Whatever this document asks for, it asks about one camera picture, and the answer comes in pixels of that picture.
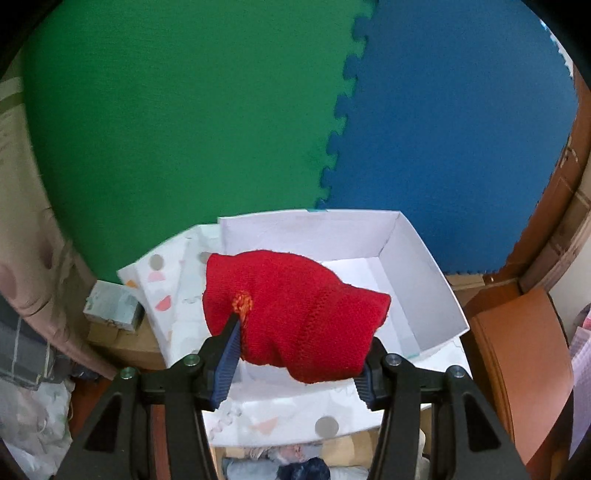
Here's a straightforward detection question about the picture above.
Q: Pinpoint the blue foam mat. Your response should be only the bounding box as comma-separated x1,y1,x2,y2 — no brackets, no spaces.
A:
316,0,581,276

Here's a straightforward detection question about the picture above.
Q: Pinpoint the white crumpled cloth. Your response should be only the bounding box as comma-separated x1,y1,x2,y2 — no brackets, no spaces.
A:
0,378,75,472

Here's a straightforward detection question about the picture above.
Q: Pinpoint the white cardboard box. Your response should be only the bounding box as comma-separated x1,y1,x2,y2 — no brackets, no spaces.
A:
116,224,472,448
217,210,471,365

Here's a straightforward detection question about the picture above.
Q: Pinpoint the orange wooden board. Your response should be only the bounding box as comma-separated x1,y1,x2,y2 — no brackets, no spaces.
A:
462,285,576,467

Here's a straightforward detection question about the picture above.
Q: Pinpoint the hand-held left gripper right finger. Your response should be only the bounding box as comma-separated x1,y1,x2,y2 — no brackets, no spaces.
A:
353,337,532,480

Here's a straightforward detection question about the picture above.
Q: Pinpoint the pink checked cloth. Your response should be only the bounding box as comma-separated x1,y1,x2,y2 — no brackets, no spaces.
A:
570,305,591,462

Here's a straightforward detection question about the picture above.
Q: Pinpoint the small pale green carton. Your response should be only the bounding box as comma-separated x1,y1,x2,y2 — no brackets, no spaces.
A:
84,279,146,334

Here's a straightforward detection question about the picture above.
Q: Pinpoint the red knitted underwear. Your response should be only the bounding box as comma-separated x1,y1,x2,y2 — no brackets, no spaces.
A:
202,250,392,384

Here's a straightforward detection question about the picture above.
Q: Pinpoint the brown cardboard box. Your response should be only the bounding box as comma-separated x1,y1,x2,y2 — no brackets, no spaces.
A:
88,318,168,371

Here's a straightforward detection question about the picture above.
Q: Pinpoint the navy dotted underwear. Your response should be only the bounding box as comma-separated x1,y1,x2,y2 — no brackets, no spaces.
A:
277,458,331,480

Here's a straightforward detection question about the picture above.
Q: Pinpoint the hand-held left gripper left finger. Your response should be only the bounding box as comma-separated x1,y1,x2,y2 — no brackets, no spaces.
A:
55,315,243,480

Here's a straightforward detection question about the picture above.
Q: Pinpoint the green foam mat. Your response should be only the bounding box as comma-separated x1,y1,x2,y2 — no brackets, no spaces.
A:
23,0,380,284

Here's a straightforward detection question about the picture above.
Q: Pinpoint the brown wooden frame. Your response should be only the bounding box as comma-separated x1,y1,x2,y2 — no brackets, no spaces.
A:
508,69,591,292

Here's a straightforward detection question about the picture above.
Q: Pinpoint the grey plaid cloth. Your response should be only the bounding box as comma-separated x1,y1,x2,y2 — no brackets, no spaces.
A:
0,300,71,391

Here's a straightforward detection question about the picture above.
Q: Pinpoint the pink blanket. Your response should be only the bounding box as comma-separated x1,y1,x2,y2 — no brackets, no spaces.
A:
0,78,116,380

